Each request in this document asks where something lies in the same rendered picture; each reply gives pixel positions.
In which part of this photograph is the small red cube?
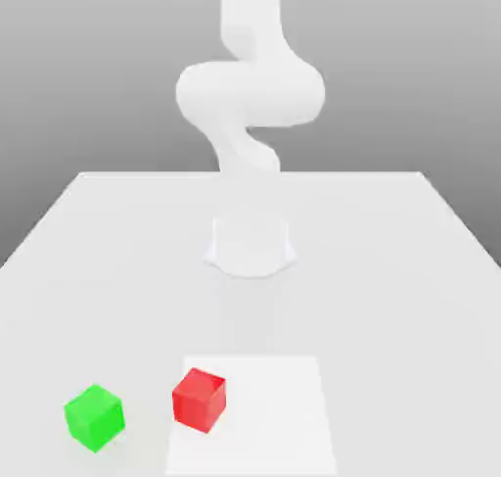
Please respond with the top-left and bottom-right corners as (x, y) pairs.
(171, 367), (228, 435)

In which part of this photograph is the small green cube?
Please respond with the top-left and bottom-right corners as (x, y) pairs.
(63, 383), (126, 453)

